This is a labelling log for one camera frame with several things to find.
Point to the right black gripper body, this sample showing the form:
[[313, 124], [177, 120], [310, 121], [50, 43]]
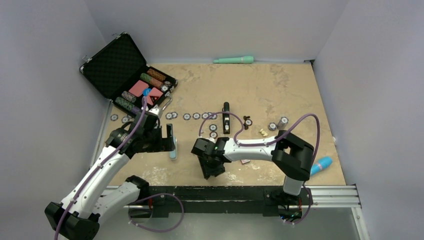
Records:
[[210, 168]]

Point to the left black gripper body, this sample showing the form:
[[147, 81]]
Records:
[[154, 142]]

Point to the black stapler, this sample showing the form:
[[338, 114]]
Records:
[[226, 118]]

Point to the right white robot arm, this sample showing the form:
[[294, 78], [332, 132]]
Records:
[[291, 154]]

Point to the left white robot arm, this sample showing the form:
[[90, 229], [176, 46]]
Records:
[[79, 215]]

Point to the poker chip lower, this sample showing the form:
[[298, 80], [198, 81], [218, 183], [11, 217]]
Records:
[[213, 134]]

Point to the poker chip on table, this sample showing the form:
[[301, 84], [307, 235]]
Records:
[[213, 127]]

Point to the red card deck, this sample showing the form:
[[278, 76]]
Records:
[[138, 88], [153, 96]]

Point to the blue dealer button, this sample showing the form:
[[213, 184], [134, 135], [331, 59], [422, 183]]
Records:
[[146, 92]]

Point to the brown chip stack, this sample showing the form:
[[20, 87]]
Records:
[[247, 122]]

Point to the small cream object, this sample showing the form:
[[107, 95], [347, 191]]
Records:
[[263, 132]]

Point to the black poker chip case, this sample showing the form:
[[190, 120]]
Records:
[[117, 67]]

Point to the poker chip stack upright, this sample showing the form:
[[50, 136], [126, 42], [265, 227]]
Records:
[[282, 123]]

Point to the green marker pen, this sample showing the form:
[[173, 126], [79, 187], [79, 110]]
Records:
[[235, 60]]

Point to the blue marker pen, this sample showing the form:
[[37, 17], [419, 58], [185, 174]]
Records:
[[320, 165]]

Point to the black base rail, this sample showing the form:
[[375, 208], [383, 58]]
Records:
[[267, 201]]

